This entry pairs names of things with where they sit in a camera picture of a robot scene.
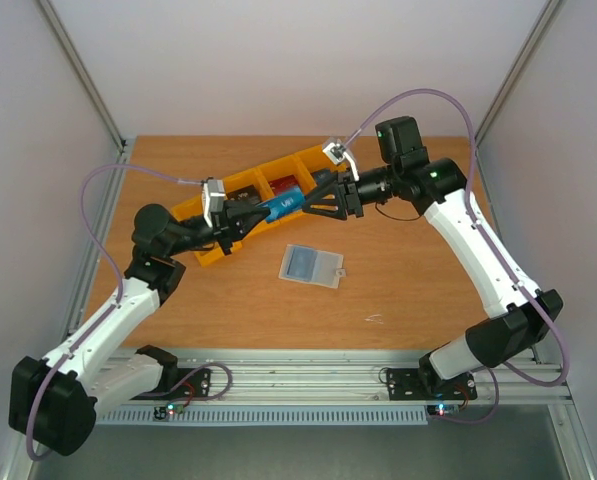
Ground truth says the aluminium rail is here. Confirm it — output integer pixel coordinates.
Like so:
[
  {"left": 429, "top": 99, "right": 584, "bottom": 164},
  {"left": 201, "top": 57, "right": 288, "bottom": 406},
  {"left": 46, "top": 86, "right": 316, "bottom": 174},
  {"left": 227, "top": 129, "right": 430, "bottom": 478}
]
[
  {"left": 63, "top": 146, "right": 130, "bottom": 338},
  {"left": 23, "top": 348, "right": 574, "bottom": 406},
  {"left": 463, "top": 151, "right": 550, "bottom": 366}
]

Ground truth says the right small circuit board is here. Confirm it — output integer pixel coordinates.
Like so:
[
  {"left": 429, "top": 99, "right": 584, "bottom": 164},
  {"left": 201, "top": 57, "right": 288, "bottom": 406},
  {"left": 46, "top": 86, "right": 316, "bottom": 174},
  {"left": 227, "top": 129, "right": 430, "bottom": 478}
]
[{"left": 427, "top": 403, "right": 464, "bottom": 417}]

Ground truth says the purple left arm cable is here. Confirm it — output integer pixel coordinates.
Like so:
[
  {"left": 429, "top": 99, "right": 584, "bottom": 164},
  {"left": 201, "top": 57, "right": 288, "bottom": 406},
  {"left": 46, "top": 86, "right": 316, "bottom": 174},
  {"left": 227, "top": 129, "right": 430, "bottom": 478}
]
[{"left": 25, "top": 163, "right": 232, "bottom": 461}]

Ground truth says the aluminium frame post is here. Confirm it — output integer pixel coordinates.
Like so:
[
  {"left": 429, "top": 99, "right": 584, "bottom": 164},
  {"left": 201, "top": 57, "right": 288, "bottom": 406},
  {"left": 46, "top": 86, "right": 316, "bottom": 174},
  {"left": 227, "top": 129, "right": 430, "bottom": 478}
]
[
  {"left": 475, "top": 0, "right": 565, "bottom": 146},
  {"left": 35, "top": 0, "right": 127, "bottom": 153}
]

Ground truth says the small circuit board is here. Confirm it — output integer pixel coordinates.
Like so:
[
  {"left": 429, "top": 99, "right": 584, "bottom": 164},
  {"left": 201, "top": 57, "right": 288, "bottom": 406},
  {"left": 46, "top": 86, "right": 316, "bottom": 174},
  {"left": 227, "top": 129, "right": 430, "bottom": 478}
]
[
  {"left": 153, "top": 404, "right": 185, "bottom": 421},
  {"left": 427, "top": 403, "right": 464, "bottom": 417}
]

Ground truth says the right rear aluminium frame post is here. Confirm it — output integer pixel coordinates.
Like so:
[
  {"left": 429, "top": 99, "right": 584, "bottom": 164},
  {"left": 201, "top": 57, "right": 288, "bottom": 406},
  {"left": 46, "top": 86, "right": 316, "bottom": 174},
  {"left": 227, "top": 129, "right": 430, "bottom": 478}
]
[{"left": 475, "top": 0, "right": 565, "bottom": 146}]

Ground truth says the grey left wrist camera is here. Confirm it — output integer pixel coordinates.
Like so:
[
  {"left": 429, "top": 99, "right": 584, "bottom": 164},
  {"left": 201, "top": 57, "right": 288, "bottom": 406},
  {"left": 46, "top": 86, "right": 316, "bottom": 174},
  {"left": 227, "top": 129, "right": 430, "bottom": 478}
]
[{"left": 201, "top": 178, "right": 226, "bottom": 228}]

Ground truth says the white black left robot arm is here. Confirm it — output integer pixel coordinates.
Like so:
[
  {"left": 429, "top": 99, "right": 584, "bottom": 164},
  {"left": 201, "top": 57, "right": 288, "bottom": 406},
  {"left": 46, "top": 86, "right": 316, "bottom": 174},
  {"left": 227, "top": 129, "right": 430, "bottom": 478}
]
[{"left": 8, "top": 200, "right": 270, "bottom": 461}]

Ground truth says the aluminium front rail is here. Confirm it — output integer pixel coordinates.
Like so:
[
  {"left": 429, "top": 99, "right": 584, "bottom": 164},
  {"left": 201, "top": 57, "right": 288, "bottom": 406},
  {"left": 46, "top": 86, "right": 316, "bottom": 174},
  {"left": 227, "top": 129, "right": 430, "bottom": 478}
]
[{"left": 23, "top": 348, "right": 574, "bottom": 406}]

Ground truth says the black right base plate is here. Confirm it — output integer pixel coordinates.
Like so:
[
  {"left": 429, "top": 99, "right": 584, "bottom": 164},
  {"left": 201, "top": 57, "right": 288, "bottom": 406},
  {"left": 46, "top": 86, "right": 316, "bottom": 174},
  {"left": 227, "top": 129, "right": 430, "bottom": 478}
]
[{"left": 381, "top": 367, "right": 478, "bottom": 401}]

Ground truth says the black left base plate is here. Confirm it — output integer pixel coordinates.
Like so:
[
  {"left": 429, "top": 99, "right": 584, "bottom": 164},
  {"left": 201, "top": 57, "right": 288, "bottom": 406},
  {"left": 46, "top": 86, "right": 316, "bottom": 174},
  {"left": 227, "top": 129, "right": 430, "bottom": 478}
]
[{"left": 132, "top": 367, "right": 212, "bottom": 401}]

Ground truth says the red VIP card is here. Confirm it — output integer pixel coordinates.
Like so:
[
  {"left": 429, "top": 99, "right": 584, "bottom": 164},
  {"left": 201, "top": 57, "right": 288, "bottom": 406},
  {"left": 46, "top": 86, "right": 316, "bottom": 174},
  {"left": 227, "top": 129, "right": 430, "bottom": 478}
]
[{"left": 269, "top": 175, "right": 299, "bottom": 196}]

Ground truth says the left small circuit board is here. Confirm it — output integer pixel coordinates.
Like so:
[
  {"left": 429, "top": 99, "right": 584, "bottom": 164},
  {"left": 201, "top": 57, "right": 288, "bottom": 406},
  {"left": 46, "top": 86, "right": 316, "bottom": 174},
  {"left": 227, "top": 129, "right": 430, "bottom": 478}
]
[{"left": 153, "top": 404, "right": 185, "bottom": 421}]

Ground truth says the black VIP card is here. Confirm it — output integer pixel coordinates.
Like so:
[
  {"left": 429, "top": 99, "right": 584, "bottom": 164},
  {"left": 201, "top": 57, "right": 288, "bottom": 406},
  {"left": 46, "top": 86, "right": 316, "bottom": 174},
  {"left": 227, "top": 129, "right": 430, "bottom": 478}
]
[{"left": 227, "top": 185, "right": 261, "bottom": 204}]

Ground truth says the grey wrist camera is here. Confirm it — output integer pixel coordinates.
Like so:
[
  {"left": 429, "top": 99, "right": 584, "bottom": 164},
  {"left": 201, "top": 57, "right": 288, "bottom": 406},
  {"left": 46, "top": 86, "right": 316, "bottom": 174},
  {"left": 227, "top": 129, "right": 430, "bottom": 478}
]
[
  {"left": 321, "top": 137, "right": 360, "bottom": 181},
  {"left": 201, "top": 178, "right": 226, "bottom": 228}
]

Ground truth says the left rear aluminium frame post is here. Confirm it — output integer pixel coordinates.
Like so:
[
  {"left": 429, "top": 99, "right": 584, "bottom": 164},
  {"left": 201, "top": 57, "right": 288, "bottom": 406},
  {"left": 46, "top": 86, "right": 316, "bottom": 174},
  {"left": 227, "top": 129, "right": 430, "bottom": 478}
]
[{"left": 35, "top": 0, "right": 127, "bottom": 153}]

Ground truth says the left side aluminium rail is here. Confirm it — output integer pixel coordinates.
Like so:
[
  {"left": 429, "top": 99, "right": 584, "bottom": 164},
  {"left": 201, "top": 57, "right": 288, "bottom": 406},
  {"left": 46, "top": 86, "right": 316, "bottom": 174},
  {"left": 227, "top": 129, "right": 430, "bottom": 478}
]
[{"left": 63, "top": 146, "right": 130, "bottom": 338}]

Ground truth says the yellow plastic bin row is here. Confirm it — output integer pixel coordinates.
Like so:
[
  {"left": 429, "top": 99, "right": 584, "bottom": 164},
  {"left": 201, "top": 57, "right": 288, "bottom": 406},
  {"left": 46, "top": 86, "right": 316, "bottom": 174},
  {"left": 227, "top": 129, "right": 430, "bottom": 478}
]
[{"left": 171, "top": 141, "right": 347, "bottom": 269}]

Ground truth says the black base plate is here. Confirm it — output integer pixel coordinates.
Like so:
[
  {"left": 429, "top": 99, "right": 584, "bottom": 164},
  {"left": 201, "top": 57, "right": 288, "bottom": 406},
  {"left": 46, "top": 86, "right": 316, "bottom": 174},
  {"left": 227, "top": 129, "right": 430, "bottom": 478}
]
[
  {"left": 381, "top": 367, "right": 478, "bottom": 401},
  {"left": 132, "top": 367, "right": 212, "bottom": 401}
]

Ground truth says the blue card in bin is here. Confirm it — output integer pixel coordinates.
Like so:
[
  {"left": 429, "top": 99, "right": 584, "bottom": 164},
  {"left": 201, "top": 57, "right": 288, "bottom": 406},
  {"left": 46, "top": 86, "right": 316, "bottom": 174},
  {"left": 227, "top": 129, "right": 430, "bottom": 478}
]
[{"left": 311, "top": 169, "right": 333, "bottom": 185}]

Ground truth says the right side aluminium rail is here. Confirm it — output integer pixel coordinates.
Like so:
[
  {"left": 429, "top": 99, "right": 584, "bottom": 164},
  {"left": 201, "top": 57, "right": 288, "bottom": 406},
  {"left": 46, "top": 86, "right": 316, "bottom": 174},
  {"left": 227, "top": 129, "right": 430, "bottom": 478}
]
[{"left": 463, "top": 151, "right": 550, "bottom": 366}]

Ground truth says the grey slotted cable duct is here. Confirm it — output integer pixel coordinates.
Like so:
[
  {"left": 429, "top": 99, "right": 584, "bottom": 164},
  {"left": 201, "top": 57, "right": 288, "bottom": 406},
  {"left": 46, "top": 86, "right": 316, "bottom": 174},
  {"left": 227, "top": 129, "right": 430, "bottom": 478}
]
[{"left": 97, "top": 405, "right": 427, "bottom": 427}]

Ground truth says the blue VIP card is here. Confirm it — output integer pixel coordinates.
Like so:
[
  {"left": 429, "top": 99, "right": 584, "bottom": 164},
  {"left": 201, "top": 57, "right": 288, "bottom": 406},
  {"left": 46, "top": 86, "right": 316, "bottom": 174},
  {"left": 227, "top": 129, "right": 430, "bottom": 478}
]
[{"left": 259, "top": 186, "right": 305, "bottom": 224}]

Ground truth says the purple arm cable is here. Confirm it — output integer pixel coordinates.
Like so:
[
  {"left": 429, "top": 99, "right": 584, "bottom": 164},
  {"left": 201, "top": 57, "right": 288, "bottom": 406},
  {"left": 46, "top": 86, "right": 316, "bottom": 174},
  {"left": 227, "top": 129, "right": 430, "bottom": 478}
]
[
  {"left": 345, "top": 88, "right": 570, "bottom": 425},
  {"left": 25, "top": 163, "right": 232, "bottom": 461}
]

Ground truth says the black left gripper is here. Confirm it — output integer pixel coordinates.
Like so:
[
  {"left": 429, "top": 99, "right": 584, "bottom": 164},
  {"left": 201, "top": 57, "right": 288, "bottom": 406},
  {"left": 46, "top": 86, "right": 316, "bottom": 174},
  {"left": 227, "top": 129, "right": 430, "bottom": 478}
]
[{"left": 167, "top": 199, "right": 271, "bottom": 257}]

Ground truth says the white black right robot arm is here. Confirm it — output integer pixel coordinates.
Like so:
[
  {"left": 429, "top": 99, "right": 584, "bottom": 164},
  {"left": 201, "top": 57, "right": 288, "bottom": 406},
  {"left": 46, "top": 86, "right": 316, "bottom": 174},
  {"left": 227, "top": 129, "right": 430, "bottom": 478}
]
[{"left": 302, "top": 116, "right": 563, "bottom": 397}]

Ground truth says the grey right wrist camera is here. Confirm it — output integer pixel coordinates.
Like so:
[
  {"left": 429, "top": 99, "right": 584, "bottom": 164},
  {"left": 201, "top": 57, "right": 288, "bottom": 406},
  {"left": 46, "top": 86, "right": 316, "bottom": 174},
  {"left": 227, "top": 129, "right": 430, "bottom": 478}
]
[{"left": 321, "top": 137, "right": 360, "bottom": 181}]

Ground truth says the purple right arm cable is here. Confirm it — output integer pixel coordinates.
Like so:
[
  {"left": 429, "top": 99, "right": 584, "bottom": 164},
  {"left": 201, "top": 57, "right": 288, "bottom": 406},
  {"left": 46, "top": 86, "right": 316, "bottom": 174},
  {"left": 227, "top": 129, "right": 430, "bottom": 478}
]
[{"left": 345, "top": 88, "right": 570, "bottom": 425}]

